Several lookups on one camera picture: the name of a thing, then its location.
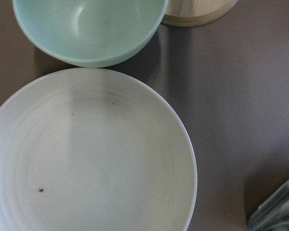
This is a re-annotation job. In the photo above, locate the cream round plate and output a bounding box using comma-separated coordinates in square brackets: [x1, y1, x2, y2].
[0, 68, 197, 231]

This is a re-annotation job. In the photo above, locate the mint green bowl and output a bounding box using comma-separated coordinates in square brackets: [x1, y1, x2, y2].
[13, 0, 168, 67]

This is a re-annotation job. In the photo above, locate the wooden glass stand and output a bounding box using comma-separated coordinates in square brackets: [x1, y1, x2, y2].
[162, 0, 237, 27]

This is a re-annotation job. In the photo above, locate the steel ice scoop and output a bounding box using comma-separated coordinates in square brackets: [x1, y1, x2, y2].
[248, 179, 289, 231]

